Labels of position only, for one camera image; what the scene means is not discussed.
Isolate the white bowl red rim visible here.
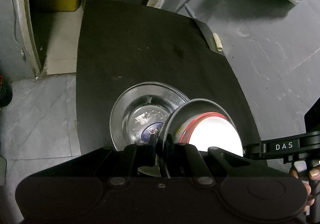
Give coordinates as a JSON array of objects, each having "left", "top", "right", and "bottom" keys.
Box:
[{"left": 172, "top": 112, "right": 243, "bottom": 156}]

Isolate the steel plate with sticker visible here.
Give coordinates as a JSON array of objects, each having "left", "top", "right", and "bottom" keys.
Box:
[{"left": 109, "top": 81, "right": 190, "bottom": 178}]

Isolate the large steel bowl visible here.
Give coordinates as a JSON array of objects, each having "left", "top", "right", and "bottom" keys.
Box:
[{"left": 156, "top": 98, "right": 245, "bottom": 180}]

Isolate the person's right hand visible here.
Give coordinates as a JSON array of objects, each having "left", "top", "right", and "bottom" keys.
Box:
[{"left": 289, "top": 166, "right": 319, "bottom": 212}]

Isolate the small cream cylinder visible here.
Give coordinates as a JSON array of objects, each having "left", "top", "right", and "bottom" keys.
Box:
[{"left": 213, "top": 33, "right": 223, "bottom": 52}]

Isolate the black mat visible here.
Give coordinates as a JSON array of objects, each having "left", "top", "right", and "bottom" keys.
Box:
[{"left": 76, "top": 0, "right": 260, "bottom": 154}]

